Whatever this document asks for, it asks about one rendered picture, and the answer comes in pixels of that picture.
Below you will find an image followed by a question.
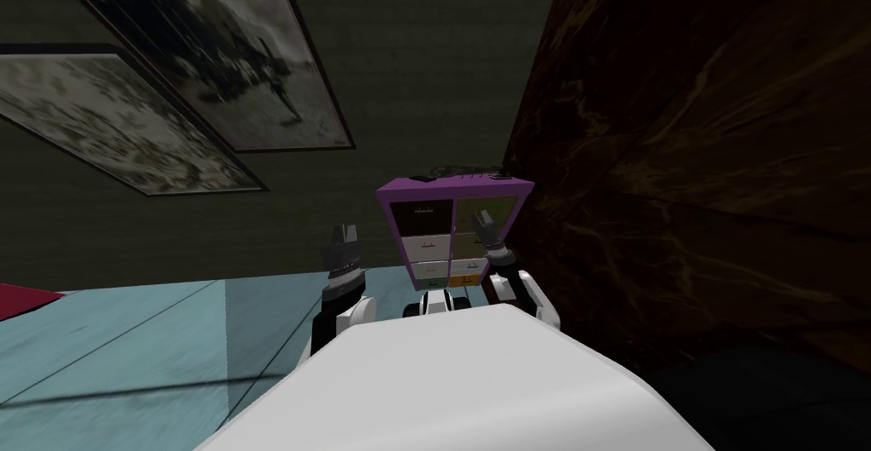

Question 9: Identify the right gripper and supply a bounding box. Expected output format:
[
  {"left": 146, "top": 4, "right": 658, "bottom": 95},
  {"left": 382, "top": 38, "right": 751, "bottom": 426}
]
[{"left": 472, "top": 208, "right": 509, "bottom": 253}]

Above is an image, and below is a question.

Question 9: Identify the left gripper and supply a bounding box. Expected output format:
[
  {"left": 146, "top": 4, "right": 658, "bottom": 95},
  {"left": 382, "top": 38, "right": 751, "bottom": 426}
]
[{"left": 322, "top": 222, "right": 365, "bottom": 282}]

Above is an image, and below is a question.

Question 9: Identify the green drawer front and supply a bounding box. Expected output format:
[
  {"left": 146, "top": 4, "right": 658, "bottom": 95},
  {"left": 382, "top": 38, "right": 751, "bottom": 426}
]
[{"left": 454, "top": 196, "right": 522, "bottom": 236}]

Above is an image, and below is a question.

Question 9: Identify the olive drawer front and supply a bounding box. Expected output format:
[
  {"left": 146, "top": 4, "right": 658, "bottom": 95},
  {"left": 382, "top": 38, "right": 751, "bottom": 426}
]
[{"left": 452, "top": 232, "right": 492, "bottom": 261}]

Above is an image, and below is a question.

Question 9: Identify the purple drawer cabinet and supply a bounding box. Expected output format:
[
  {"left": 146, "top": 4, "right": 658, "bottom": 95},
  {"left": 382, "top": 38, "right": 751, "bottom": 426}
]
[{"left": 374, "top": 163, "right": 537, "bottom": 292}]

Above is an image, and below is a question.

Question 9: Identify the dark brown drawer front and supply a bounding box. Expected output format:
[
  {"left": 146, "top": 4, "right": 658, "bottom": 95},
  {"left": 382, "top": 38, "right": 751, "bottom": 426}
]
[{"left": 390, "top": 199, "right": 454, "bottom": 238}]

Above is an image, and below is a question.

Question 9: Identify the white drawer front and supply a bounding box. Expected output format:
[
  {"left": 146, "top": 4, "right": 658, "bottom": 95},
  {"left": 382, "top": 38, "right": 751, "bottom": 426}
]
[{"left": 401, "top": 235, "right": 453, "bottom": 265}]

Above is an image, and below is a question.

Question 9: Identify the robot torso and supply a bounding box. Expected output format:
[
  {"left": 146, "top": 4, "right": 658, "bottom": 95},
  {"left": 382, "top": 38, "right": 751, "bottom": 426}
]
[{"left": 193, "top": 289, "right": 717, "bottom": 451}]

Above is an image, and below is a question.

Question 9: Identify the framed grey figure picture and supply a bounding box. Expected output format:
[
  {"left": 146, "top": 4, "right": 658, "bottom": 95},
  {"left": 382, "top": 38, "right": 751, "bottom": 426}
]
[{"left": 39, "top": 0, "right": 358, "bottom": 153}]

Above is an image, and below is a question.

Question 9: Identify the framed grey landscape picture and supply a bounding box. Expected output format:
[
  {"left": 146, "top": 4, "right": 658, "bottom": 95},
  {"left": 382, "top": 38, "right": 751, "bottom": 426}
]
[{"left": 0, "top": 43, "right": 271, "bottom": 197}]

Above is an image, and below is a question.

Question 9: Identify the red flat shape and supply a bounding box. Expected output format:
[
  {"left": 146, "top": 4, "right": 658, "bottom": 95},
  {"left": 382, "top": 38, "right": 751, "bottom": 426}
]
[{"left": 0, "top": 282, "right": 67, "bottom": 323}]

